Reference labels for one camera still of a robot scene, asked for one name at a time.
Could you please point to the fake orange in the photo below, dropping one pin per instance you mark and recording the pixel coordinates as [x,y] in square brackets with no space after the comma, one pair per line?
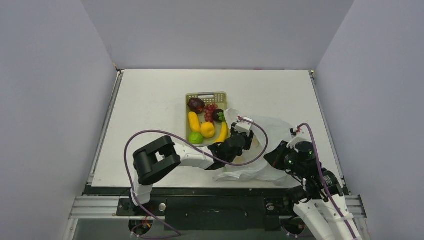
[207,130]

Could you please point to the fake dark mangosteen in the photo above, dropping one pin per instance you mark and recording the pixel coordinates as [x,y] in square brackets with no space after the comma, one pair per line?
[218,116]

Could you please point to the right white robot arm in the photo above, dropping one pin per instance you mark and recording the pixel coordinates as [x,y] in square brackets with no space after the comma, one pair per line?
[319,200]

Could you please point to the fake yellow banana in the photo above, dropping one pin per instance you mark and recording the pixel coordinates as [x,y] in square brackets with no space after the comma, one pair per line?
[223,133]

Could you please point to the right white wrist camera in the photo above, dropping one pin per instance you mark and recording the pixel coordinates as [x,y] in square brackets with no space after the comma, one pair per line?
[298,136]

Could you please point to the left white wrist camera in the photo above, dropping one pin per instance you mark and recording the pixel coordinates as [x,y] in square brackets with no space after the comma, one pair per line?
[243,125]

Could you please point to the white plastic bag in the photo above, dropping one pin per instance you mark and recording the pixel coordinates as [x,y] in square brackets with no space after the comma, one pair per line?
[268,130]

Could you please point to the aluminium frame rail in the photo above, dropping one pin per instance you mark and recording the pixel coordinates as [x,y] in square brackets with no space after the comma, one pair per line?
[137,103]

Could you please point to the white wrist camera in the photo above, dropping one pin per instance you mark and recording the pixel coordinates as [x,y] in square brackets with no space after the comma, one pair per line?
[243,125]
[298,136]

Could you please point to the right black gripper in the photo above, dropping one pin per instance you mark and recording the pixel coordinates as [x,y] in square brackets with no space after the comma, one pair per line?
[274,157]

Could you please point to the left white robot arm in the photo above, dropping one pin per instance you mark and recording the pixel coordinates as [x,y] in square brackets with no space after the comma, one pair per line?
[157,159]

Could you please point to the fake yellow mango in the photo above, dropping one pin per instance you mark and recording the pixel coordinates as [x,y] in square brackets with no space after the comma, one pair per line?
[194,122]

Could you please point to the fake dark red fruit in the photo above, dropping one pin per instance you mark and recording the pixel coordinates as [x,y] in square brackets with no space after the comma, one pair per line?
[196,105]

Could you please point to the fake red grapes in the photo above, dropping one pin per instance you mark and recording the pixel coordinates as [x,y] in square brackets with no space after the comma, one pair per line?
[208,112]

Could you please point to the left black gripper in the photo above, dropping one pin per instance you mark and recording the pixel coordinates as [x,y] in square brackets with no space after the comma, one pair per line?
[248,138]

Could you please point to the fake green custard apple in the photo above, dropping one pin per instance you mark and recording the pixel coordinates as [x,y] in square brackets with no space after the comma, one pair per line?
[195,138]

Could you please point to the beige perforated plastic basket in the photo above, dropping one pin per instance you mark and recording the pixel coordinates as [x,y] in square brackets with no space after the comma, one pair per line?
[209,98]

